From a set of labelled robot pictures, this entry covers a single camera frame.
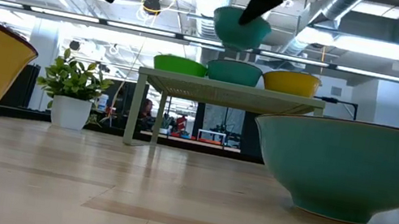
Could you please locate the teal bowl floral inside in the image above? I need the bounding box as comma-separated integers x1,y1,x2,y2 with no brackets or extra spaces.
207,3,275,56
240,102,399,224
204,56,265,89

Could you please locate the green bowl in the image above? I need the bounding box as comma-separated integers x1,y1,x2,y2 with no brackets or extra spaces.
151,51,209,80

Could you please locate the long ceiling light strip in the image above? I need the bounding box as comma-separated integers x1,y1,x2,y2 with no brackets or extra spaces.
0,0,399,84

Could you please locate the pale green perforated metal rack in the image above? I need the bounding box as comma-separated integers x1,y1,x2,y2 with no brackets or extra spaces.
122,65,328,178

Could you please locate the white container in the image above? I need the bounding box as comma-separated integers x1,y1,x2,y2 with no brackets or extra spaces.
95,93,110,113

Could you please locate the green plant in white pot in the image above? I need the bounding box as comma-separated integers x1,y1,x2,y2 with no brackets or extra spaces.
29,42,119,136

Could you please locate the person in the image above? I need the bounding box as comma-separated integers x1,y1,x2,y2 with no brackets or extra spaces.
173,113,190,134
136,97,157,131

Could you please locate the dark cabinet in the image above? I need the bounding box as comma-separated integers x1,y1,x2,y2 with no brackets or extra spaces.
0,59,42,111

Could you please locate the small white table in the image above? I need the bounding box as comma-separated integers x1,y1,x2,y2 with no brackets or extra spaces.
196,127,228,146

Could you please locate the black hanging cord reel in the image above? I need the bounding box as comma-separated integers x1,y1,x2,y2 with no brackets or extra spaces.
140,0,165,18

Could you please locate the black tube frame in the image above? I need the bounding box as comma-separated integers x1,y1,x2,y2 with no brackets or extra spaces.
312,94,360,122

